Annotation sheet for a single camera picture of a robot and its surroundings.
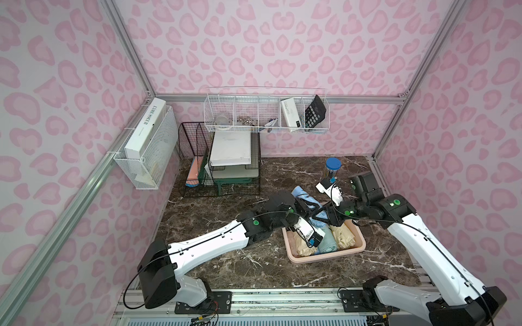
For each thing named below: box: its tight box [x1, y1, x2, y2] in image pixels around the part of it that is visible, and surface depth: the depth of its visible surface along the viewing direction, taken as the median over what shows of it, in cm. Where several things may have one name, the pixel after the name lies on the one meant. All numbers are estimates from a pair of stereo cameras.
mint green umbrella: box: [318, 224, 338, 255], surface depth 76 cm
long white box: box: [124, 97, 167, 160], surface depth 71 cm
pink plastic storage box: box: [281, 219, 367, 265], surface depth 74 cm
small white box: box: [280, 97, 302, 128], surface depth 94 cm
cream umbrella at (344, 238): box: [328, 222, 357, 250], surface depth 78 cm
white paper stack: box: [210, 131, 252, 167], surface depth 93 cm
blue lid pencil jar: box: [325, 156, 342, 178], surface depth 92 cm
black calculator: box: [305, 94, 327, 128], surface depth 93 cm
